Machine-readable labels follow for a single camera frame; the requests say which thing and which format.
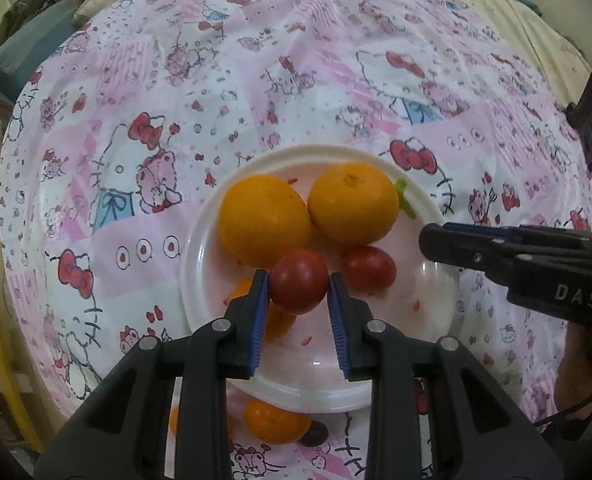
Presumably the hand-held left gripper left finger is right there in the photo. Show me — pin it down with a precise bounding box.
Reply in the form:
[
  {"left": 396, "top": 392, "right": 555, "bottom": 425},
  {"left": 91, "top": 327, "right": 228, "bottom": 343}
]
[{"left": 33, "top": 269, "right": 271, "bottom": 480}]

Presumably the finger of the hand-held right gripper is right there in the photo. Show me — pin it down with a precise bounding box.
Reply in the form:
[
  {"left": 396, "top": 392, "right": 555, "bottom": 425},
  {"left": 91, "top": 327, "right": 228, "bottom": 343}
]
[
  {"left": 443, "top": 222, "right": 592, "bottom": 257},
  {"left": 419, "top": 223, "right": 543, "bottom": 287}
]

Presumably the dark grape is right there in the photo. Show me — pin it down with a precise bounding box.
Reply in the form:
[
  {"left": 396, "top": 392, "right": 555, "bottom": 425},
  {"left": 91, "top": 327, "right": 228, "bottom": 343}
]
[{"left": 296, "top": 421, "right": 329, "bottom": 448}]

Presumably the blue-grey cloth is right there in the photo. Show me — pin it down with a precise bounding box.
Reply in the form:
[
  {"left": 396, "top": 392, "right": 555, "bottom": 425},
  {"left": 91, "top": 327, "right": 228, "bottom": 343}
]
[{"left": 0, "top": 0, "right": 92, "bottom": 107}]

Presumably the white plastic plate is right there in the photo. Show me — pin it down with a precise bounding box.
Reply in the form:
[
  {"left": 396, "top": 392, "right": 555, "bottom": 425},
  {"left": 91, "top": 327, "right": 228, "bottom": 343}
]
[{"left": 180, "top": 144, "right": 461, "bottom": 414}]

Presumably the large orange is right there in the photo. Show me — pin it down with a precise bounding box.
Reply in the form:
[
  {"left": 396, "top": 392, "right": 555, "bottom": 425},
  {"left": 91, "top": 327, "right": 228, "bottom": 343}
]
[
  {"left": 218, "top": 174, "right": 313, "bottom": 269},
  {"left": 307, "top": 161, "right": 401, "bottom": 247}
]

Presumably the pile of clothes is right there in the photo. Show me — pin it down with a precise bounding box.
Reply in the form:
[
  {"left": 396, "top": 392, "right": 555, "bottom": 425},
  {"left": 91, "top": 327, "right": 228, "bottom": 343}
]
[{"left": 0, "top": 0, "right": 122, "bottom": 47}]

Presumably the pink cartoon printed blanket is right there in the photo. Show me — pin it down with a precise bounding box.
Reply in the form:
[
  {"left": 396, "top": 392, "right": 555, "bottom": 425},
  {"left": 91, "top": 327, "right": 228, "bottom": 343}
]
[{"left": 0, "top": 0, "right": 592, "bottom": 480}]

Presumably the red tomato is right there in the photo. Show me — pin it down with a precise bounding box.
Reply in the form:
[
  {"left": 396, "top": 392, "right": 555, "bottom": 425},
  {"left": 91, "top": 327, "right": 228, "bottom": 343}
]
[
  {"left": 340, "top": 245, "right": 397, "bottom": 292},
  {"left": 268, "top": 249, "right": 329, "bottom": 315}
]

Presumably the person's right hand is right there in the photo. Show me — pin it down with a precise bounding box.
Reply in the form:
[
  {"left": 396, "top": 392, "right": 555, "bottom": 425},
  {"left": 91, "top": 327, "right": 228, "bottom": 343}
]
[{"left": 555, "top": 319, "right": 592, "bottom": 442}]

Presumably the small tangerine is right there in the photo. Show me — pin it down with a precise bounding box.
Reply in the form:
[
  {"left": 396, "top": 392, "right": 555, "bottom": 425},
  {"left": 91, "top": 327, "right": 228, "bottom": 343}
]
[
  {"left": 228, "top": 277, "right": 299, "bottom": 341},
  {"left": 169, "top": 404, "right": 235, "bottom": 438},
  {"left": 244, "top": 399, "right": 313, "bottom": 445}
]

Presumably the yellow frame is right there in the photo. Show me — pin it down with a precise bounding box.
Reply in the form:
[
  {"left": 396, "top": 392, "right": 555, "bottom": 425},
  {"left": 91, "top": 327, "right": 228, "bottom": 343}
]
[{"left": 0, "top": 300, "right": 44, "bottom": 453}]

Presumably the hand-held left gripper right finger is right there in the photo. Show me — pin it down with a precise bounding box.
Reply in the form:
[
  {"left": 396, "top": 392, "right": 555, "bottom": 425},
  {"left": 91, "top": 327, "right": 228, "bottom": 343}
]
[{"left": 327, "top": 272, "right": 564, "bottom": 480}]

